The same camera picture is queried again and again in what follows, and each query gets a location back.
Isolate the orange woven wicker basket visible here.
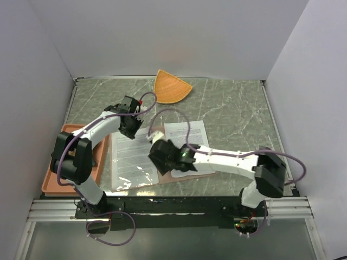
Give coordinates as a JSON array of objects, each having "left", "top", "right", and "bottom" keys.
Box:
[{"left": 153, "top": 69, "right": 192, "bottom": 104}]

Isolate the white printed paper sheet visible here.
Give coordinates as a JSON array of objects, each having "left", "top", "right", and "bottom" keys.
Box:
[{"left": 111, "top": 128, "right": 159, "bottom": 191}]

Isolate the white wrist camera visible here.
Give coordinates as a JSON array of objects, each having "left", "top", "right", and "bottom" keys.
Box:
[
  {"left": 136, "top": 100, "right": 147, "bottom": 113},
  {"left": 146, "top": 131, "right": 165, "bottom": 144}
]

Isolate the aluminium frame rail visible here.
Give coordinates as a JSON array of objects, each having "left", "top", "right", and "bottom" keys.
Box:
[{"left": 27, "top": 196, "right": 313, "bottom": 222}]

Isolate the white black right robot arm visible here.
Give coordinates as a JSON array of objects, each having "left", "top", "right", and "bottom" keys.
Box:
[{"left": 149, "top": 139, "right": 286, "bottom": 216}]

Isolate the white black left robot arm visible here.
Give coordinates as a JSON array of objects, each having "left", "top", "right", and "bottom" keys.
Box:
[{"left": 50, "top": 96, "right": 143, "bottom": 218}]

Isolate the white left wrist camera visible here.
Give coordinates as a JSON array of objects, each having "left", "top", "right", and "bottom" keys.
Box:
[{"left": 136, "top": 100, "right": 147, "bottom": 113}]

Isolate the pink brown file folder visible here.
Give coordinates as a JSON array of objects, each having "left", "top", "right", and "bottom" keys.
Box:
[{"left": 110, "top": 126, "right": 216, "bottom": 186}]

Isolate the white printed paper stack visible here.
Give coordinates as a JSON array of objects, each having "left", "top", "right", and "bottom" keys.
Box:
[{"left": 164, "top": 120, "right": 215, "bottom": 178}]

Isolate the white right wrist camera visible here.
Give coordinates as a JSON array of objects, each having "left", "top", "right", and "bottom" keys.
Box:
[{"left": 146, "top": 131, "right": 165, "bottom": 144}]

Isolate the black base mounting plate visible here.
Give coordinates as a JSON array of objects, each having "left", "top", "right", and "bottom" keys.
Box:
[{"left": 75, "top": 196, "right": 268, "bottom": 231}]

